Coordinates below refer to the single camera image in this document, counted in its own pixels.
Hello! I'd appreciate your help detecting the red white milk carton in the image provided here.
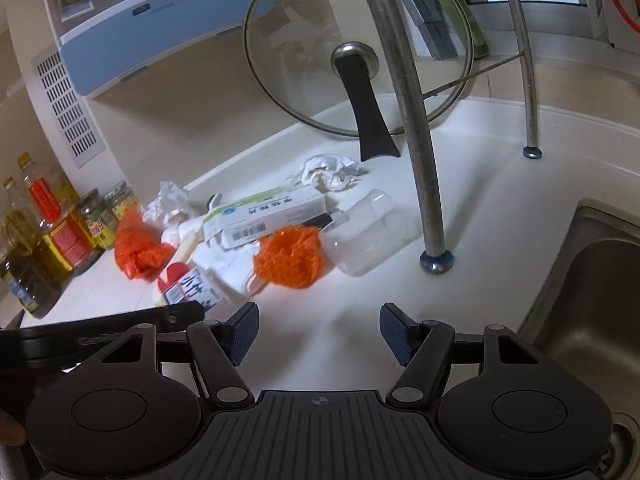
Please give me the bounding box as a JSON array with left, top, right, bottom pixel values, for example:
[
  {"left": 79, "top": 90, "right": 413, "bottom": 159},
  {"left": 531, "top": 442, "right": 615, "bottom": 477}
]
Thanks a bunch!
[{"left": 158, "top": 261, "right": 224, "bottom": 311}]

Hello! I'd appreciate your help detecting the white plastic packaging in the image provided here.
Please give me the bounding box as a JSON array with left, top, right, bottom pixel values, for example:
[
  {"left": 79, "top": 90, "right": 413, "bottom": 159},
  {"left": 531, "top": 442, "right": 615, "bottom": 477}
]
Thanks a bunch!
[{"left": 191, "top": 240, "right": 266, "bottom": 297}]

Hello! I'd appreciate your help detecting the cream plastic tube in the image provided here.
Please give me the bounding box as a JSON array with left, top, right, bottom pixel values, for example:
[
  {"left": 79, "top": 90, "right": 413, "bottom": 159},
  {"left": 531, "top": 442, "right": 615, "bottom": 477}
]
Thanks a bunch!
[{"left": 154, "top": 192, "right": 224, "bottom": 306}]

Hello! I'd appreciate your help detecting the orange mesh scrubber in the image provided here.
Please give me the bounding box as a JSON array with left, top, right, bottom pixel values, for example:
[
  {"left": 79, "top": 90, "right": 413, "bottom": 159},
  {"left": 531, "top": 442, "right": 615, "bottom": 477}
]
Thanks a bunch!
[{"left": 253, "top": 226, "right": 324, "bottom": 289}]

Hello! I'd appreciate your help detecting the orange plastic bag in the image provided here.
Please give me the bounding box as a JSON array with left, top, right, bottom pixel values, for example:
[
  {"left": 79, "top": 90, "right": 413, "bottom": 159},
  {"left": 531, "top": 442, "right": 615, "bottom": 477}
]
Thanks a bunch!
[{"left": 114, "top": 208, "right": 175, "bottom": 280}]

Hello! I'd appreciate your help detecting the white green medicine box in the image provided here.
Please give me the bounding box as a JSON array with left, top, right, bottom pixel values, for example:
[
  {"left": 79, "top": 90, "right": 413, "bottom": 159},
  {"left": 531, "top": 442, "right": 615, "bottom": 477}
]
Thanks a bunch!
[{"left": 202, "top": 185, "right": 328, "bottom": 249}]

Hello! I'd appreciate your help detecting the clear plastic cup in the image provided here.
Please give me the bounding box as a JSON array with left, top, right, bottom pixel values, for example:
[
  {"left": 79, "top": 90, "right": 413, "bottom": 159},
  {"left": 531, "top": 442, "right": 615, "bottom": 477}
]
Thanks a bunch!
[{"left": 319, "top": 188, "right": 421, "bottom": 276}]

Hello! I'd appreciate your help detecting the white tissue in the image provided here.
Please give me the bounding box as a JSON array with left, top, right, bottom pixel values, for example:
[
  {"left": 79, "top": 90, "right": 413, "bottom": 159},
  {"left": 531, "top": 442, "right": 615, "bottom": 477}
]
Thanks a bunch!
[
  {"left": 288, "top": 154, "right": 363, "bottom": 193},
  {"left": 142, "top": 181, "right": 196, "bottom": 229}
]

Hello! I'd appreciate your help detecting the left hand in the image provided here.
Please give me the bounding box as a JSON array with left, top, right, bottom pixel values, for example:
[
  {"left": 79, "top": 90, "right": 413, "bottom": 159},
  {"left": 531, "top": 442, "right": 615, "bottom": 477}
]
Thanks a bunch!
[{"left": 0, "top": 411, "right": 26, "bottom": 446}]

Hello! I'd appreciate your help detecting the steel dish rack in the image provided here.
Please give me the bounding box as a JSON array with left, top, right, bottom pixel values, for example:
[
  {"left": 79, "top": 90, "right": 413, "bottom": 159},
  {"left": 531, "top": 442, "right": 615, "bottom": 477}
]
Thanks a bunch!
[{"left": 367, "top": 0, "right": 542, "bottom": 275}]

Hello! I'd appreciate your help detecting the large dark oil bottle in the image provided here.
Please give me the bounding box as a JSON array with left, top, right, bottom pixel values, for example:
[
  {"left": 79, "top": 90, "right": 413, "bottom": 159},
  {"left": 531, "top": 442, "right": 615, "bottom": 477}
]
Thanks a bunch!
[{"left": 1, "top": 177, "right": 67, "bottom": 318}]

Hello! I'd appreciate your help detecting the stainless steel sink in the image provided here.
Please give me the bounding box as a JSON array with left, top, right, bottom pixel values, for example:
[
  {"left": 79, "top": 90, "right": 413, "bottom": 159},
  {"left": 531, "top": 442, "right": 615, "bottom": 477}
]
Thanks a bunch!
[{"left": 518, "top": 206, "right": 639, "bottom": 479}]

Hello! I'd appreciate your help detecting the oil bottle red handle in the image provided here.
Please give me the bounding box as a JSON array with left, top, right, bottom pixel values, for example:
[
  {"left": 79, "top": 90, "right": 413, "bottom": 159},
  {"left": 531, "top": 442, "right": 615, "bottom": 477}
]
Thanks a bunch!
[{"left": 17, "top": 152, "right": 102, "bottom": 276}]

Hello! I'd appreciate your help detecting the grey wall vent grille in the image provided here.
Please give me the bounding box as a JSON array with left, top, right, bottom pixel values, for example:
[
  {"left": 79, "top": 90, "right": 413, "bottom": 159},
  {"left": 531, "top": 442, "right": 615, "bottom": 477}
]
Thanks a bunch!
[{"left": 32, "top": 44, "right": 105, "bottom": 168}]

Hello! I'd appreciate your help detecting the glass pot lid black handle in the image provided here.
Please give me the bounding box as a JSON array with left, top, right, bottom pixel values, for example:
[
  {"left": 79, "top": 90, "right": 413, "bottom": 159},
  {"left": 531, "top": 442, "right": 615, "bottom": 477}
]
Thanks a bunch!
[{"left": 243, "top": 0, "right": 475, "bottom": 160}]

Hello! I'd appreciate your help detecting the blue white wall dispenser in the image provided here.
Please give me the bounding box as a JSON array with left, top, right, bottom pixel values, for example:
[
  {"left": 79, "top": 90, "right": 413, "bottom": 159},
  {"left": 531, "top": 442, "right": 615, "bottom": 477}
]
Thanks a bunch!
[{"left": 43, "top": 0, "right": 253, "bottom": 96}]

